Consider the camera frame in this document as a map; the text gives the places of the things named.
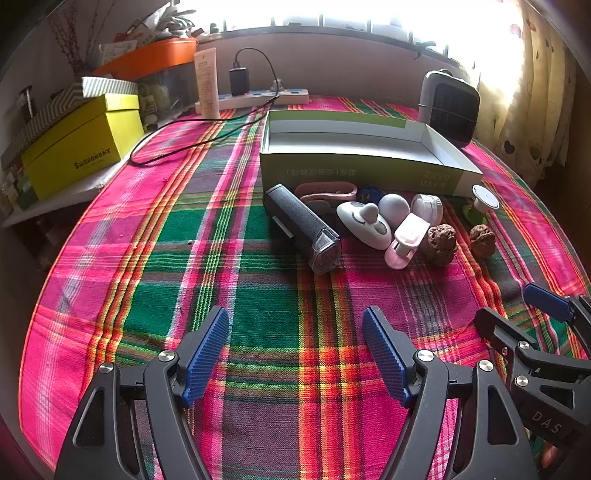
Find clear storage bin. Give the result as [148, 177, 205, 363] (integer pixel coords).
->
[136, 60, 199, 121]

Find white-capped green bottle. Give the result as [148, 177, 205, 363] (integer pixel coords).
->
[462, 184, 501, 226]

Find brown walnut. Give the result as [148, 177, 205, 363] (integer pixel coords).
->
[425, 224, 459, 267]
[468, 224, 497, 257]

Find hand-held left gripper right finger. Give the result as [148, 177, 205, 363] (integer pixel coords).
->
[361, 305, 541, 480]

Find white egg-shaped gadget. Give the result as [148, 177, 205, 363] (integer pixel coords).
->
[379, 193, 411, 222]

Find black cable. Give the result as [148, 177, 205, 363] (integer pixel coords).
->
[129, 47, 281, 167]

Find cream patterned curtain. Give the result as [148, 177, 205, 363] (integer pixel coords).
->
[475, 0, 583, 185]

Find black charger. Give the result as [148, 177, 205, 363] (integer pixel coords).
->
[229, 67, 251, 97]

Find cream tube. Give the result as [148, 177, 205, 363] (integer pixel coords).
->
[194, 47, 221, 120]

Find dried branches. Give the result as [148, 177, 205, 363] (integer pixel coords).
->
[46, 4, 100, 77]

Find orange bin lid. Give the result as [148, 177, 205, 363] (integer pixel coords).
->
[92, 37, 199, 79]

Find grey desktop heater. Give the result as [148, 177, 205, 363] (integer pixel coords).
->
[418, 69, 481, 148]

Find dark glass jar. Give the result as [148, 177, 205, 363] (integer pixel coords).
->
[16, 85, 38, 121]

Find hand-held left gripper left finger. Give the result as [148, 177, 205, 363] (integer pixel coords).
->
[54, 305, 232, 480]

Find white shelf board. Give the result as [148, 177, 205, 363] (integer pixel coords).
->
[2, 157, 134, 227]

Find cardboard box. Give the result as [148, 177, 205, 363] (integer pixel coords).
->
[259, 109, 484, 197]

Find white oval device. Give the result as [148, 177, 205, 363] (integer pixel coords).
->
[335, 199, 393, 251]

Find white power strip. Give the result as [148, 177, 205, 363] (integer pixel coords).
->
[217, 88, 310, 110]

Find pink clip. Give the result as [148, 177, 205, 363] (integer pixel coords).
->
[384, 212, 430, 271]

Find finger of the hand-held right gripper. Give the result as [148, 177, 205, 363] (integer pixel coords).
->
[475, 307, 591, 393]
[523, 283, 591, 330]

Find pink watch strap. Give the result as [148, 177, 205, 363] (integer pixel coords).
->
[295, 181, 358, 205]

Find pink green plaid tablecloth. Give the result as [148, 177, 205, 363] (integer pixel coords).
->
[18, 95, 591, 480]

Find yellow box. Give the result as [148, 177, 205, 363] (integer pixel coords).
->
[21, 92, 146, 201]

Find pile of paper packaging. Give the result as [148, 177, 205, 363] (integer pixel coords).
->
[99, 0, 197, 51]

